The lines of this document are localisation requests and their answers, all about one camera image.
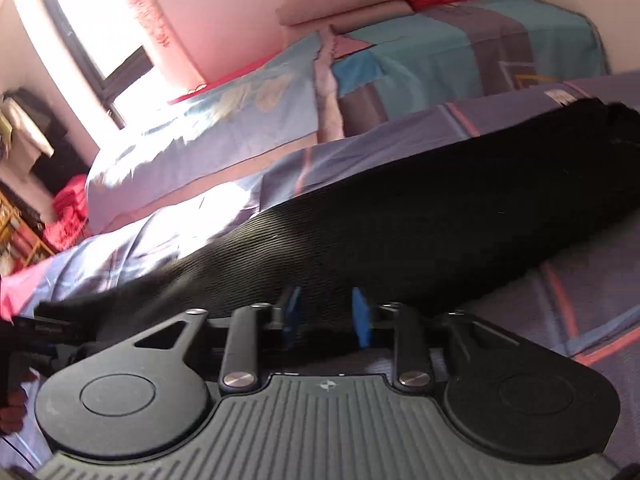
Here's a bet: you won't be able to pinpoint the teal patchwork blanket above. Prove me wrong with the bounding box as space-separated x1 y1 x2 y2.
332 0 610 136

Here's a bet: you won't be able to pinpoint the red clothes pile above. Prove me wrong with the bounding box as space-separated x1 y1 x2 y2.
43 174 88 252

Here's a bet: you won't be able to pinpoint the left hand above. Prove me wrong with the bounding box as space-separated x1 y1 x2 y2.
0 370 38 436

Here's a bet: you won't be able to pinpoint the black pants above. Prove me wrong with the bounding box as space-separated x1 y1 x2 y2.
35 99 639 344

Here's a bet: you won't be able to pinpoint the dark framed window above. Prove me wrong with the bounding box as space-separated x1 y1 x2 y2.
42 0 154 128

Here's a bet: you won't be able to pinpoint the beige pillow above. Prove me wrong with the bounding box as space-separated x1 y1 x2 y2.
276 0 413 32

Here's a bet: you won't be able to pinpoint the yellow wooden shelf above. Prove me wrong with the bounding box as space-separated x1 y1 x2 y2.
0 182 55 278

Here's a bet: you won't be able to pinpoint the light blue folded quilt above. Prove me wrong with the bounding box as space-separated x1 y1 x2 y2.
86 28 344 234

